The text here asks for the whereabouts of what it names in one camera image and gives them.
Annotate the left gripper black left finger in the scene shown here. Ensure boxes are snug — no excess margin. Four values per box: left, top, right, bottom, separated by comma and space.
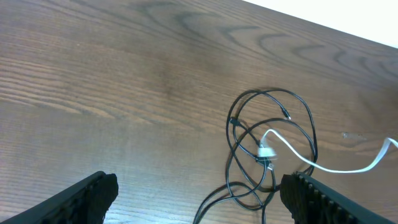
2, 171, 119, 224

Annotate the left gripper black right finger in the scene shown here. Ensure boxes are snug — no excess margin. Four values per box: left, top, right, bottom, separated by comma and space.
280, 172, 393, 224

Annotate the white USB cable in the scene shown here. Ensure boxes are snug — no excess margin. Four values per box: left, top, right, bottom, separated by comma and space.
257, 128, 398, 174

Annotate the black USB cable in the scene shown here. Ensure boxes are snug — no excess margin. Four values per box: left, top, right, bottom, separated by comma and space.
192, 88, 318, 224

